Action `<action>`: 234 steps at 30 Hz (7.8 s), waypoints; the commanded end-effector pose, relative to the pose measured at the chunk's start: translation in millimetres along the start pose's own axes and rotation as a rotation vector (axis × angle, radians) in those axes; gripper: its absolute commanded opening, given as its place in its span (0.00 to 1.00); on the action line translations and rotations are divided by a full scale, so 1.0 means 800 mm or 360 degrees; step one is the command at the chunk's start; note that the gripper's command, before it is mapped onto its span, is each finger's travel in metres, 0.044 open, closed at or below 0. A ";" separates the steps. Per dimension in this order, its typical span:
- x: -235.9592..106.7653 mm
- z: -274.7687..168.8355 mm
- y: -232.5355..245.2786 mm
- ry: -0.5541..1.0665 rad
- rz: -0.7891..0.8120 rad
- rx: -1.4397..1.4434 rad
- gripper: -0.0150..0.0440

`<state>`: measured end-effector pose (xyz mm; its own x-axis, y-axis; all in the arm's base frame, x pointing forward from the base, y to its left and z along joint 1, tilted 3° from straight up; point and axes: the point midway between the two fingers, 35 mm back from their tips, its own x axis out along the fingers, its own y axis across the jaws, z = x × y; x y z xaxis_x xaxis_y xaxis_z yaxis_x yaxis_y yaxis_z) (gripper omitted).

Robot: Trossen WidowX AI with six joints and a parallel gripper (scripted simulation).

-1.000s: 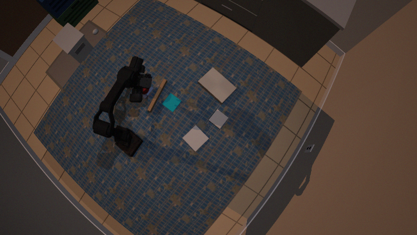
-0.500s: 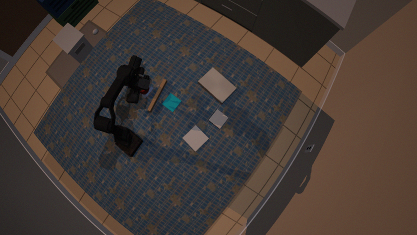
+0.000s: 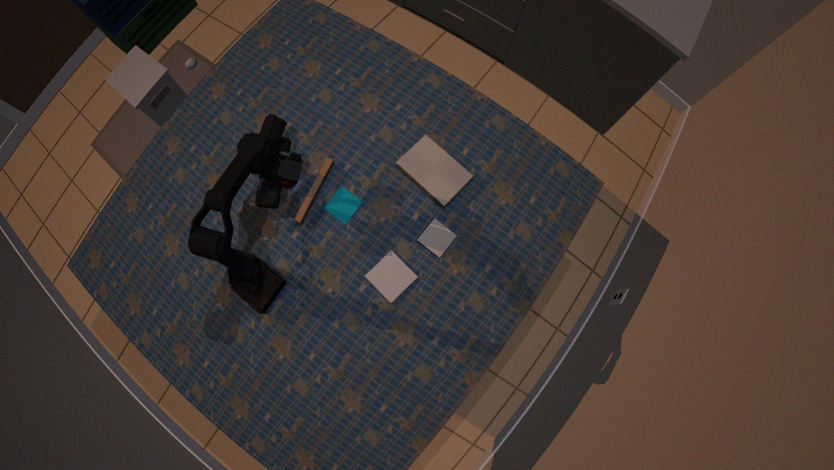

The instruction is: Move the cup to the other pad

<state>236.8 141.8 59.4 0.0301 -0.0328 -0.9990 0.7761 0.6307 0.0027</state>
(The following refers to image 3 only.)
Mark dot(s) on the beige flat rectangular box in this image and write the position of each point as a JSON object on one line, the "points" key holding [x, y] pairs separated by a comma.
{"points": [[434, 170]]}

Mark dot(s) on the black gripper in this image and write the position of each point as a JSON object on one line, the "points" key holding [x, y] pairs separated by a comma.
{"points": [[269, 195]]}

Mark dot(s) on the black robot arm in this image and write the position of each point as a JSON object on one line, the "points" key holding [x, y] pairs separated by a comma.
{"points": [[254, 155]]}

